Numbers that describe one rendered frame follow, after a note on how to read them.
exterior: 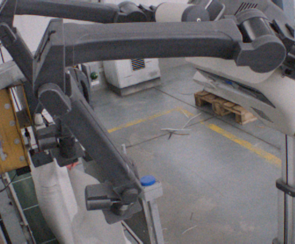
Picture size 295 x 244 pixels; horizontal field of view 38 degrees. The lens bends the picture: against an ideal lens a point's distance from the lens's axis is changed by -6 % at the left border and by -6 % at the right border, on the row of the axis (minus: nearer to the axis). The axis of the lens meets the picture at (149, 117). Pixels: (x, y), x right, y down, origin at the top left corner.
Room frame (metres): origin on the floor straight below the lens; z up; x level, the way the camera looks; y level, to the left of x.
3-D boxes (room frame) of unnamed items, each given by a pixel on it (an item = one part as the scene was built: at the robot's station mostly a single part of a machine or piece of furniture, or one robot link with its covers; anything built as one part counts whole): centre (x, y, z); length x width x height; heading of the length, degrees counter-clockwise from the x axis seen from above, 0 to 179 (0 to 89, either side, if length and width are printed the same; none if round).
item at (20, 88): (1.59, 0.49, 1.26); 0.22 x 0.05 x 0.16; 22
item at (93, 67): (1.64, 0.19, 1.28); 0.08 x 0.05 x 0.09; 22
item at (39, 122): (1.48, 0.39, 1.14); 0.05 x 0.04 x 0.16; 112
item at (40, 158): (1.53, 0.43, 1.04); 0.08 x 0.06 x 0.05; 112
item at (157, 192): (1.56, 0.05, 0.81); 0.08 x 0.08 x 0.06; 22
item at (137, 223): (2.21, 0.29, 0.53); 1.05 x 0.02 x 0.41; 22
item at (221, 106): (4.42, -1.22, 0.07); 1.20 x 0.82 x 0.14; 114
